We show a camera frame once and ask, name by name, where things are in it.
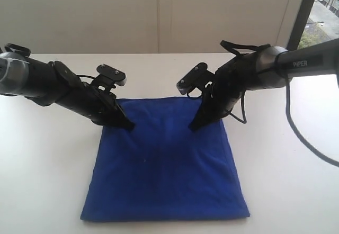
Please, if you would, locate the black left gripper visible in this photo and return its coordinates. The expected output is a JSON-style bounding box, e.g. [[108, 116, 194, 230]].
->
[[57, 86, 135, 131]]

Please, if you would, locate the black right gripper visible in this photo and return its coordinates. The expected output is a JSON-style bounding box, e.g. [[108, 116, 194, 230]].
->
[[189, 84, 245, 132]]

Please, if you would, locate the blue terry towel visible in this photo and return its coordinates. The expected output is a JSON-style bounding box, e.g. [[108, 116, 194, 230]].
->
[[81, 97, 250, 222]]

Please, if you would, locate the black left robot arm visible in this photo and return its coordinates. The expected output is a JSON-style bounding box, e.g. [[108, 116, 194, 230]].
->
[[1, 51, 135, 131]]

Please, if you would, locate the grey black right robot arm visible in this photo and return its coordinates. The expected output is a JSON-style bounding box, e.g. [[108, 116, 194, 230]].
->
[[189, 39, 338, 131]]

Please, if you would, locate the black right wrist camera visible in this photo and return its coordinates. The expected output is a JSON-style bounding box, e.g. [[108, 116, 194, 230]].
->
[[176, 62, 215, 95]]

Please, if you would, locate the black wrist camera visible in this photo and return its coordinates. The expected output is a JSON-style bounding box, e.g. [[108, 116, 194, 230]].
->
[[90, 64, 127, 92], [176, 62, 215, 95]]

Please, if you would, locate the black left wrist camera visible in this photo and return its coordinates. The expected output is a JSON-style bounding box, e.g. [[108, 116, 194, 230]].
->
[[90, 64, 127, 92]]

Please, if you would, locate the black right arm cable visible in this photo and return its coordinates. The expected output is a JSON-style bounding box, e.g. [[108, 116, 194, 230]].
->
[[186, 40, 339, 168]]

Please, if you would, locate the dark window frame post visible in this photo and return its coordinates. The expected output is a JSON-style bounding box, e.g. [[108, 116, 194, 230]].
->
[[287, 0, 315, 51]]

